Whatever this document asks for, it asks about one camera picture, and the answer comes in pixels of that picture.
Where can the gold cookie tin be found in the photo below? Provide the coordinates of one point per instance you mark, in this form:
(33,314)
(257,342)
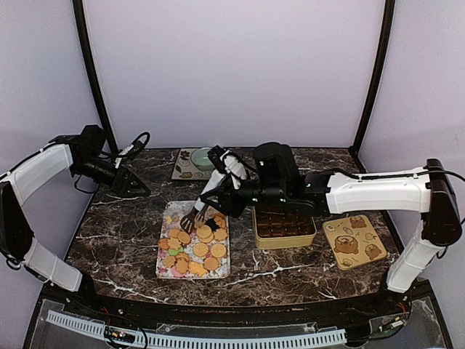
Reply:
(275,229)

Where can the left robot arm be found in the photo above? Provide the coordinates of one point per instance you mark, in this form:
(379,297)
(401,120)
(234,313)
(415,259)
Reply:
(83,156)

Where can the square floral plate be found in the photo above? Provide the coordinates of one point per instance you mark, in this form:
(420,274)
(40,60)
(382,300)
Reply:
(184,168)

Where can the white slotted cable duct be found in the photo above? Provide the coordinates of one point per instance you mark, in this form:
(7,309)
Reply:
(177,336)

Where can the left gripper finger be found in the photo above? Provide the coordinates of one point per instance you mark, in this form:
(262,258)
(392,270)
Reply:
(137,193)
(136,183)

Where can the bear printed tin lid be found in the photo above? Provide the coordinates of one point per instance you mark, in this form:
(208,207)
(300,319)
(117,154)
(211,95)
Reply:
(353,241)

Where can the left black frame post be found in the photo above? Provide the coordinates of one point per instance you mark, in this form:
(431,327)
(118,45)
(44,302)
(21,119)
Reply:
(91,71)

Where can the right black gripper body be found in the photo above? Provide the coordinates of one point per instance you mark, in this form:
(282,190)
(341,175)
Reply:
(236,207)

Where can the black frame post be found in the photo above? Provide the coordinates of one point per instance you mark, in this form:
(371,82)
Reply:
(91,71)
(378,67)

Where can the green ceramic bowl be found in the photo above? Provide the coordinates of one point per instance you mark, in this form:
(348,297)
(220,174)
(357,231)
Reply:
(200,159)

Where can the pink flower cookie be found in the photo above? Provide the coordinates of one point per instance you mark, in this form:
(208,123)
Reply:
(175,273)

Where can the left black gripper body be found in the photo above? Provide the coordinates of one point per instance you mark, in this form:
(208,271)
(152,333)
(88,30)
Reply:
(115,187)

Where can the right black frame post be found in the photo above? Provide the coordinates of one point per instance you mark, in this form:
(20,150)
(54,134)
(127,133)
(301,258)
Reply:
(378,67)

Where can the floral cookie tray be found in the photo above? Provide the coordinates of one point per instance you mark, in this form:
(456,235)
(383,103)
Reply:
(176,248)

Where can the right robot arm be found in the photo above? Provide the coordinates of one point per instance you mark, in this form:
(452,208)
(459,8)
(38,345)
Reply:
(275,180)

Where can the black sandwich cookie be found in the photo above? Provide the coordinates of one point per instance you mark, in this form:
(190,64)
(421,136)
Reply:
(212,224)

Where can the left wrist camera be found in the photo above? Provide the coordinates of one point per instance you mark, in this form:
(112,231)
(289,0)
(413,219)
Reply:
(128,153)

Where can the round patterned biscuit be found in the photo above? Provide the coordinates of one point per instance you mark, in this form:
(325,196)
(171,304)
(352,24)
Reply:
(204,232)

